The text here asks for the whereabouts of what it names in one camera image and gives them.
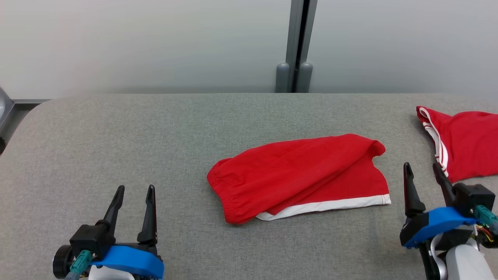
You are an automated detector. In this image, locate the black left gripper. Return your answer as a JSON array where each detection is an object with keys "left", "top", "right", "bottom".
[{"left": 53, "top": 185, "right": 158, "bottom": 279}]

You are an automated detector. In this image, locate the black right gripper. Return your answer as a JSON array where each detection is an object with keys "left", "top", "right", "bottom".
[{"left": 403, "top": 162, "right": 498, "bottom": 280}]

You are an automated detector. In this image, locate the red white jersey shirt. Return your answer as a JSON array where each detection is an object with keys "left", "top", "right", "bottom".
[{"left": 416, "top": 106, "right": 498, "bottom": 183}]

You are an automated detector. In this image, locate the red shorts white hem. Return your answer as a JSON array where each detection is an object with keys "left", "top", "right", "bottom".
[{"left": 207, "top": 133, "right": 391, "bottom": 225}]

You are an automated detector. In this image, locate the blue black right camera bracket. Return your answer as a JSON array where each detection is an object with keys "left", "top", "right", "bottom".
[{"left": 400, "top": 207, "right": 478, "bottom": 249}]

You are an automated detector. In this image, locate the blue left camera bracket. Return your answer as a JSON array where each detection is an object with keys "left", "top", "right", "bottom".
[{"left": 90, "top": 244, "right": 165, "bottom": 279}]

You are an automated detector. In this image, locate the teal right camera connector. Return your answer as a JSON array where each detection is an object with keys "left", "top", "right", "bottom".
[{"left": 474, "top": 205, "right": 498, "bottom": 226}]

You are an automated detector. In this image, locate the teal camera connector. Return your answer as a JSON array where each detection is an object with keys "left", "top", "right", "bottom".
[
  {"left": 474, "top": 205, "right": 498, "bottom": 226},
  {"left": 64, "top": 250, "right": 93, "bottom": 280}
]

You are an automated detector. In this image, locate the teal left camera connector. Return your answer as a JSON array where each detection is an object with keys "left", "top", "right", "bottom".
[{"left": 64, "top": 250, "right": 93, "bottom": 280}]

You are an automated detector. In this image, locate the grey cylindrical post foot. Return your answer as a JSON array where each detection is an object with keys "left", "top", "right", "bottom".
[
  {"left": 275, "top": 63, "right": 290, "bottom": 93},
  {"left": 298, "top": 62, "right": 313, "bottom": 93}
]

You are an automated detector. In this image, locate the grey metal frame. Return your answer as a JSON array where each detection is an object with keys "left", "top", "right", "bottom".
[{"left": 0, "top": 86, "right": 15, "bottom": 135}]

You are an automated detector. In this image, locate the grey partition post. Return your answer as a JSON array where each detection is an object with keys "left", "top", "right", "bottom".
[{"left": 285, "top": 0, "right": 317, "bottom": 93}]

